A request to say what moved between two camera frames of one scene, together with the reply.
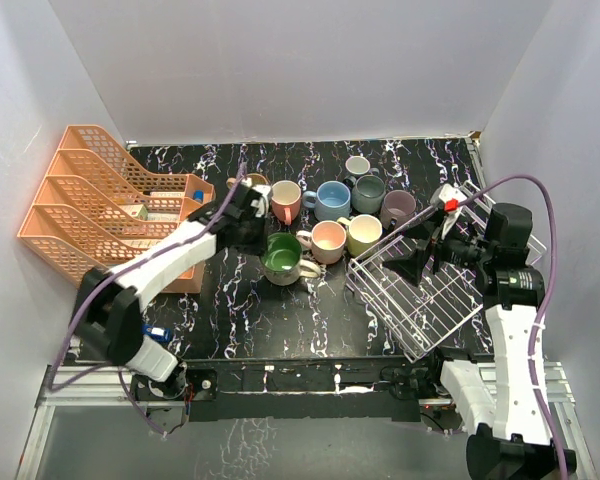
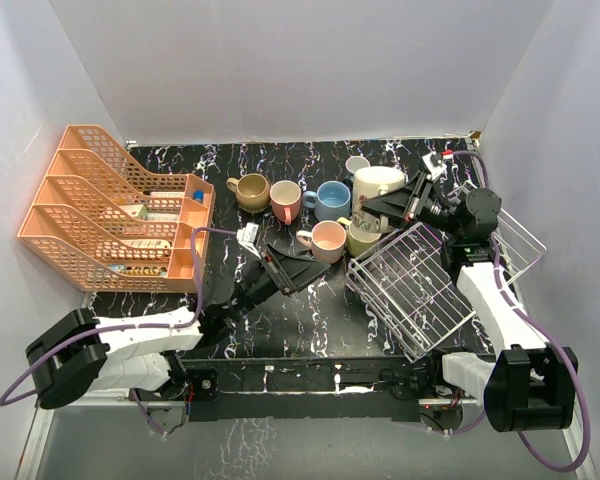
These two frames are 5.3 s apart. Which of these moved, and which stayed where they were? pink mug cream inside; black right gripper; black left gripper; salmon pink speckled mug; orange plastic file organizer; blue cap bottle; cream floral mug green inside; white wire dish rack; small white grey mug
Moved: cream floral mug green inside; black left gripper; black right gripper
Stayed: white wire dish rack; small white grey mug; pink mug cream inside; orange plastic file organizer; salmon pink speckled mug; blue cap bottle
